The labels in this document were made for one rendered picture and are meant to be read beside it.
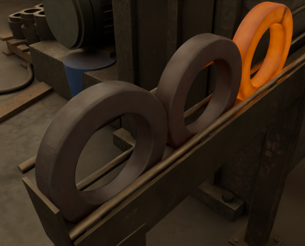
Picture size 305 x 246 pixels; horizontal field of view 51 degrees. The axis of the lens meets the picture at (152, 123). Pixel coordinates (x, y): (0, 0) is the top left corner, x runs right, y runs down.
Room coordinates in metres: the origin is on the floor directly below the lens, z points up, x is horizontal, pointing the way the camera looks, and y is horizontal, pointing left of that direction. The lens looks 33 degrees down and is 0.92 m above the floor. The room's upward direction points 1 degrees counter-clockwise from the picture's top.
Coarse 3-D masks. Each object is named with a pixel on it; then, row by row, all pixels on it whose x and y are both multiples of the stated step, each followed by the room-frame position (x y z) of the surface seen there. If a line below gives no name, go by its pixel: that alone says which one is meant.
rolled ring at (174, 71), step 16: (192, 48) 0.41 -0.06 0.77; (208, 48) 0.42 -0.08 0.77; (224, 48) 0.45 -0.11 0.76; (176, 64) 0.40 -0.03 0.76; (192, 64) 0.40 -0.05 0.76; (224, 64) 0.47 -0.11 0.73; (240, 64) 0.49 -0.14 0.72; (160, 80) 0.40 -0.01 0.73; (176, 80) 0.38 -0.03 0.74; (192, 80) 0.40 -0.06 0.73; (224, 80) 0.48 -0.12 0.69; (240, 80) 0.49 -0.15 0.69; (160, 96) 0.38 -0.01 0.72; (176, 96) 0.38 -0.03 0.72; (224, 96) 0.47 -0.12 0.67; (176, 112) 0.38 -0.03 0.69; (208, 112) 0.47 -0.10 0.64; (224, 112) 0.46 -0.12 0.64; (176, 128) 0.38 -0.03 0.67; (192, 128) 0.43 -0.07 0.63; (176, 144) 0.38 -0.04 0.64
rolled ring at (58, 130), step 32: (96, 96) 0.30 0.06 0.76; (128, 96) 0.32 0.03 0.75; (64, 128) 0.27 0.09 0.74; (96, 128) 0.29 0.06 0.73; (160, 128) 0.35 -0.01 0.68; (64, 160) 0.26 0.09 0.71; (128, 160) 0.35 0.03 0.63; (160, 160) 0.35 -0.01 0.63; (64, 192) 0.25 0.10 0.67; (96, 192) 0.30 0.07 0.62
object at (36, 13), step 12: (24, 12) 2.29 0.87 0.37; (36, 12) 2.14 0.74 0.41; (12, 24) 2.40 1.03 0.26; (24, 24) 2.26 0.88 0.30; (36, 24) 2.08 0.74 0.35; (0, 36) 2.49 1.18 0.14; (12, 36) 2.49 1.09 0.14; (24, 36) 2.26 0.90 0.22; (36, 36) 2.22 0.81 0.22; (48, 36) 2.05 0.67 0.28; (12, 48) 2.46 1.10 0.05; (24, 48) 2.20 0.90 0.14
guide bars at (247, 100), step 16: (272, 80) 0.54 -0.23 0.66; (256, 96) 0.50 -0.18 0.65; (208, 128) 0.41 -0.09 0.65; (192, 144) 0.37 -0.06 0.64; (176, 160) 0.36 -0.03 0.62; (144, 176) 0.31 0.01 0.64; (128, 192) 0.29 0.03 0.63; (112, 208) 0.27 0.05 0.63; (80, 224) 0.24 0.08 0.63; (96, 224) 0.25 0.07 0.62
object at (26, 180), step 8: (24, 184) 0.27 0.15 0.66; (32, 184) 0.26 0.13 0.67; (32, 192) 0.26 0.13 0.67; (40, 192) 0.25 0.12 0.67; (32, 200) 0.27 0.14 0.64; (40, 200) 0.24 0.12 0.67; (48, 200) 0.24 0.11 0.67; (40, 208) 0.26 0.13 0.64; (48, 208) 0.23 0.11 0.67; (56, 208) 0.23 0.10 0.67; (40, 216) 0.27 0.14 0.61; (48, 216) 0.24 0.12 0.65; (56, 216) 0.22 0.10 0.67; (48, 224) 0.25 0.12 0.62; (56, 224) 0.23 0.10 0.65; (64, 224) 0.22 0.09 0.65; (48, 232) 0.26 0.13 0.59; (56, 232) 0.24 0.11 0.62; (64, 232) 0.22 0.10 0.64; (56, 240) 0.25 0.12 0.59; (64, 240) 0.22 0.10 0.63
